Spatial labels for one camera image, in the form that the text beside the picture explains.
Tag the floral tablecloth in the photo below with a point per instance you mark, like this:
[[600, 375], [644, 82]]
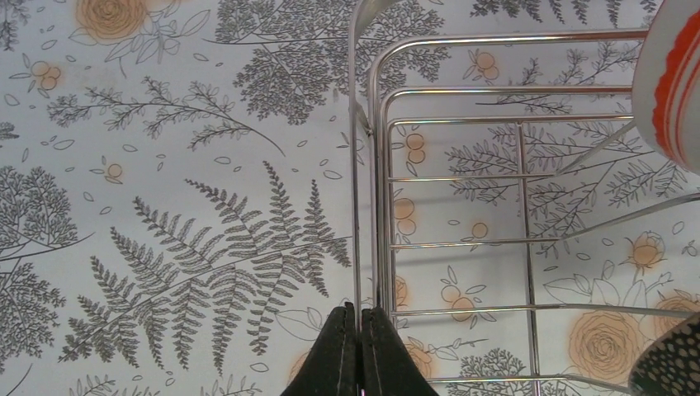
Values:
[[183, 200]]

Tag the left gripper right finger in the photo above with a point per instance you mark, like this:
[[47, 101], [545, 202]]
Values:
[[387, 367]]

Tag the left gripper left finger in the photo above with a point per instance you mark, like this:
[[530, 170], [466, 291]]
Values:
[[330, 369]]

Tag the wire dish rack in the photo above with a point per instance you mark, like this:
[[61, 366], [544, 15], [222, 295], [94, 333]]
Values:
[[528, 163]]

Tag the black dotted object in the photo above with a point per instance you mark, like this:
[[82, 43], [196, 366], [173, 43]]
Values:
[[670, 365]]

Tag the red patterned white bowl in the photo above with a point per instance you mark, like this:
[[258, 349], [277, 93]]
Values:
[[665, 89]]

